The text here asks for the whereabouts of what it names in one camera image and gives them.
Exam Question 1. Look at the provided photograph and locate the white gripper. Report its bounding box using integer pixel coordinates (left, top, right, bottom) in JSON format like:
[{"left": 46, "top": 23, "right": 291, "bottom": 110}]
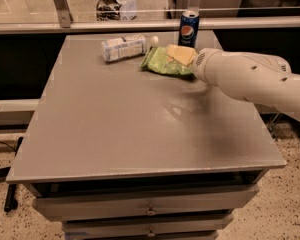
[{"left": 166, "top": 44, "right": 227, "bottom": 87}]

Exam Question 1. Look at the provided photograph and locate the green jalapeno chip bag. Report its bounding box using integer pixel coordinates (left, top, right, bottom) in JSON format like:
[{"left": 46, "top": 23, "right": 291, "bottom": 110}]
[{"left": 140, "top": 46, "right": 192, "bottom": 76}]

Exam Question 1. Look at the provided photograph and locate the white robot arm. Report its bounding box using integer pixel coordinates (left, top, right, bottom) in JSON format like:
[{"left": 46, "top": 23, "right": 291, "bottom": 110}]
[{"left": 167, "top": 45, "right": 300, "bottom": 122}]

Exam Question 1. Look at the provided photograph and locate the clear plastic water bottle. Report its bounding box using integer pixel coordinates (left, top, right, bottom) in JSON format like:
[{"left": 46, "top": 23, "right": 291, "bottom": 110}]
[{"left": 101, "top": 34, "right": 159, "bottom": 62}]

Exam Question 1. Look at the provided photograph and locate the black white patterned bag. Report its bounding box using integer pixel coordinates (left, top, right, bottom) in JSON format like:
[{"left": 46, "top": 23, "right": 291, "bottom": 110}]
[{"left": 96, "top": 0, "right": 137, "bottom": 21}]

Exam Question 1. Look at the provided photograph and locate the blue Pepsi can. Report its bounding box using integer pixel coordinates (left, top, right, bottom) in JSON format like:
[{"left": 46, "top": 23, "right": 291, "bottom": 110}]
[{"left": 178, "top": 10, "right": 200, "bottom": 48}]

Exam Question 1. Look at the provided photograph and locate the grey top drawer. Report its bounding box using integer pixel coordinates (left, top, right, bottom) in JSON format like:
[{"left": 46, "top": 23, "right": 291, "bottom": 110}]
[{"left": 33, "top": 184, "right": 259, "bottom": 221}]

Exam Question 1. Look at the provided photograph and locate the grey drawer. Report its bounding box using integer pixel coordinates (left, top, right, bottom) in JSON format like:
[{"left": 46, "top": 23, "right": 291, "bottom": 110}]
[
  {"left": 33, "top": 184, "right": 259, "bottom": 221},
  {"left": 63, "top": 214, "right": 233, "bottom": 238}
]

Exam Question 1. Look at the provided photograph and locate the metal top drawer knob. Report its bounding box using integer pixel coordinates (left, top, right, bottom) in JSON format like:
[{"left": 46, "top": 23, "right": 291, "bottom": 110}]
[{"left": 146, "top": 205, "right": 156, "bottom": 216}]

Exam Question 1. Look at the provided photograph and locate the metal drawer knob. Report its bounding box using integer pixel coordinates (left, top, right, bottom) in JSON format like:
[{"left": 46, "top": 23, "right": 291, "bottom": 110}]
[
  {"left": 147, "top": 229, "right": 156, "bottom": 238},
  {"left": 146, "top": 205, "right": 156, "bottom": 216}
]

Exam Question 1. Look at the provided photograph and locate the black floor stand leg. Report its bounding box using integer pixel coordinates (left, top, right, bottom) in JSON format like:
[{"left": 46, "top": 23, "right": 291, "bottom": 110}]
[{"left": 3, "top": 136, "right": 25, "bottom": 214}]

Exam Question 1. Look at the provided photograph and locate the metal window frame rail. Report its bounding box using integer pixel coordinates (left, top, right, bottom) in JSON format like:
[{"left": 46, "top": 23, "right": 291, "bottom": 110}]
[{"left": 0, "top": 16, "right": 300, "bottom": 35}]

